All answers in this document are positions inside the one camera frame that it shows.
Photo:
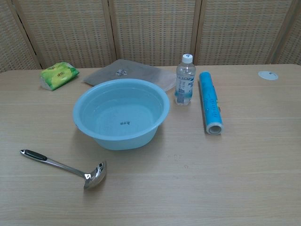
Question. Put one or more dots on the light blue plastic basin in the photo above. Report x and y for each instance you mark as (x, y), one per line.
(122, 141)

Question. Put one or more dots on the clear water bottle white cap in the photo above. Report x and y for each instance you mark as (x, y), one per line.
(185, 82)

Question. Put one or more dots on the clear bag with grey cloth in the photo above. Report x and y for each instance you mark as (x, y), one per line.
(141, 72)

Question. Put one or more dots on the blue cling film roll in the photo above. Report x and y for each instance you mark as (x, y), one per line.
(209, 99)

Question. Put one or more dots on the woven rattan folding screen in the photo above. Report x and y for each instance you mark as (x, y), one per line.
(152, 30)

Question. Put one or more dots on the green tissue pack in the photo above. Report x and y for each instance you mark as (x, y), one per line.
(58, 75)

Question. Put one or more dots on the white round table grommet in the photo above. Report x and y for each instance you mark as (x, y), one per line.
(268, 75)

